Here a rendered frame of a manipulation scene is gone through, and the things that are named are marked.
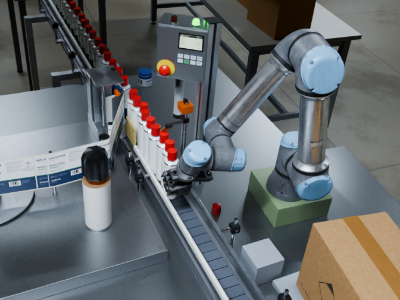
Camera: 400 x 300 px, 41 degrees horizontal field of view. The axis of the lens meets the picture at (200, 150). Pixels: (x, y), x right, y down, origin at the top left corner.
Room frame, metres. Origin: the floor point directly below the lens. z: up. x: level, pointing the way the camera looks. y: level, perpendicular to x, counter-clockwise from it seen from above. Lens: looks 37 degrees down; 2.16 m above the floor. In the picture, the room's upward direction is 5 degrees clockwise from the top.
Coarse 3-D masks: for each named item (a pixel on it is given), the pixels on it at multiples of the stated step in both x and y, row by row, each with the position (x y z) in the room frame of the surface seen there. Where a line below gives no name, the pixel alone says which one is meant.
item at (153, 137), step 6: (156, 126) 1.57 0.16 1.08; (156, 132) 1.55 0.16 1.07; (150, 138) 1.55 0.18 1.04; (156, 138) 1.55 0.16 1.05; (150, 144) 1.55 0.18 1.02; (156, 144) 1.54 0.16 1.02; (150, 150) 1.55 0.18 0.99; (156, 150) 1.54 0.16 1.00; (150, 156) 1.55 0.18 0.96; (150, 162) 1.55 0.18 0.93
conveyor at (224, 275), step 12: (144, 168) 1.57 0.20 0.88; (180, 204) 1.39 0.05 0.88; (180, 216) 1.33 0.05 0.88; (192, 216) 1.34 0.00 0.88; (192, 228) 1.28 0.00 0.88; (204, 228) 1.29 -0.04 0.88; (204, 240) 1.23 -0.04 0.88; (192, 252) 1.17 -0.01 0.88; (204, 252) 1.18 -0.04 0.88; (216, 252) 1.18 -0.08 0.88; (216, 264) 1.13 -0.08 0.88; (216, 276) 1.08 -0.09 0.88; (228, 276) 1.09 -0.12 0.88; (228, 288) 1.04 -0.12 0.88; (240, 288) 1.05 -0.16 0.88
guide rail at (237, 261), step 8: (192, 192) 1.37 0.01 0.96; (200, 200) 1.33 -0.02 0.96; (200, 208) 1.30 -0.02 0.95; (208, 216) 1.26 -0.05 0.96; (216, 224) 1.22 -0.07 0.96; (216, 232) 1.20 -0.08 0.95; (224, 240) 1.16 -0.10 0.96; (232, 256) 1.10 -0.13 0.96; (240, 264) 1.07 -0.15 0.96; (248, 280) 1.01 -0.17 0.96; (256, 288) 0.98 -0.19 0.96
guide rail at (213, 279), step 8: (136, 152) 1.63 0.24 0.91; (144, 160) 1.58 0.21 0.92; (152, 176) 1.49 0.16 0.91; (160, 192) 1.41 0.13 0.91; (168, 200) 1.37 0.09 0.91; (168, 208) 1.34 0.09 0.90; (176, 216) 1.29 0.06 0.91; (184, 232) 1.23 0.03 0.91; (192, 240) 1.19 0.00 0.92; (192, 248) 1.17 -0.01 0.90; (200, 256) 1.13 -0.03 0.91; (208, 272) 1.07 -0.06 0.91; (216, 280) 1.04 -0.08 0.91; (216, 288) 1.02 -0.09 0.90; (224, 296) 0.98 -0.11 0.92
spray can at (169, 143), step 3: (165, 141) 1.48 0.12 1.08; (168, 141) 1.48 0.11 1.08; (171, 141) 1.48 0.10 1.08; (165, 144) 1.47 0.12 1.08; (168, 144) 1.47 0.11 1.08; (171, 144) 1.47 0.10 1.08; (165, 147) 1.47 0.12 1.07; (168, 147) 1.47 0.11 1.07; (171, 147) 1.47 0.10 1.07; (162, 150) 1.48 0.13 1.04; (165, 150) 1.47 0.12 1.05; (162, 153) 1.47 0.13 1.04; (165, 153) 1.47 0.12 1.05; (162, 156) 1.47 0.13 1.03; (165, 156) 1.46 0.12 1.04; (162, 159) 1.47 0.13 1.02; (162, 162) 1.47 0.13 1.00; (162, 165) 1.47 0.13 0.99; (162, 168) 1.47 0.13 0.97; (162, 171) 1.47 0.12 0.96; (162, 177) 1.46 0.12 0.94; (162, 183) 1.46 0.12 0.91; (162, 186) 1.46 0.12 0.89
